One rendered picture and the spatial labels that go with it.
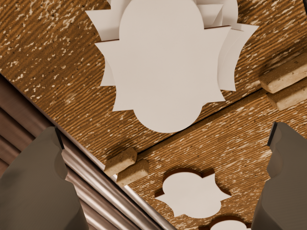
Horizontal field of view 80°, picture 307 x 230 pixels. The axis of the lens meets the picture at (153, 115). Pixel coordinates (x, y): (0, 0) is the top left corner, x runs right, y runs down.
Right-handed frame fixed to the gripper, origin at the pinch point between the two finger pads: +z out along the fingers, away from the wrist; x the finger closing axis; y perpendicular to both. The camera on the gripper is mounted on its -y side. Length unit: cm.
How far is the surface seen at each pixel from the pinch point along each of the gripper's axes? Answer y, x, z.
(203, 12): -5.9, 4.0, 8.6
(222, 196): 24.8, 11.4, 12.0
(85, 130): 10.2, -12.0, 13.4
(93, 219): 37.7, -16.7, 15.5
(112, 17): -5.7, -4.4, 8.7
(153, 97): 2.1, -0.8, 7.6
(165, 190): 23.1, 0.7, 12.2
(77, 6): -6.8, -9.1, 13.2
